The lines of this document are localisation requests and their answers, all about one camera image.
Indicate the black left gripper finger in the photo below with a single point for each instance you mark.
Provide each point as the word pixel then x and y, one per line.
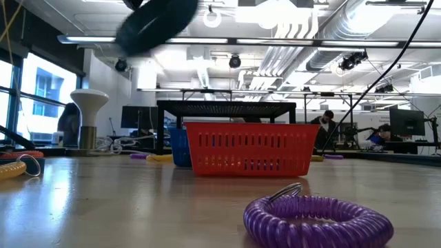
pixel 133 3

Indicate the black office desk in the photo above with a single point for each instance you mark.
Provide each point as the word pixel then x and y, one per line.
pixel 406 146

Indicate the linear ceiling light bar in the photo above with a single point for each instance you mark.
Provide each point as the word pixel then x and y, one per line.
pixel 86 39

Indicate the black round ceiling fixture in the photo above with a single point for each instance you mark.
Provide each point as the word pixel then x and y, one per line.
pixel 235 61
pixel 120 64

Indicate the white round ceiling lamp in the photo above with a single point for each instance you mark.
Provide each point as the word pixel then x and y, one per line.
pixel 205 21

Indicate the white mushroom lamp brass base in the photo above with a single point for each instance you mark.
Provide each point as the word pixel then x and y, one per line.
pixel 89 103

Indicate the black computer monitor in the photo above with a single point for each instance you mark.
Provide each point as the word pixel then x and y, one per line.
pixel 406 122
pixel 138 117

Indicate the black perforated metal shelf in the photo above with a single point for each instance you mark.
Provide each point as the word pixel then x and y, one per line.
pixel 224 102

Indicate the person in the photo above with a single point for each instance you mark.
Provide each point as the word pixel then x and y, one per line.
pixel 385 129
pixel 69 124
pixel 325 132

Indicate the small white container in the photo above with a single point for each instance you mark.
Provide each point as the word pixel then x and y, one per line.
pixel 56 138

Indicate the blue plastic basket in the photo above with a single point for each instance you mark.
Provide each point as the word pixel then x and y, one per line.
pixel 179 151

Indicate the red plastic basket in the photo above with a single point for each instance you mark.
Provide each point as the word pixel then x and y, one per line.
pixel 251 128

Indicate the black thin metal rack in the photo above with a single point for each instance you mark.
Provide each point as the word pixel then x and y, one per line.
pixel 327 94

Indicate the black ceiling track lights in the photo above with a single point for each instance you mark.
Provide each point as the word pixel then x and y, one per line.
pixel 353 60

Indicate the silver ventilation duct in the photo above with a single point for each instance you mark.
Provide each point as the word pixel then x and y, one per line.
pixel 348 20

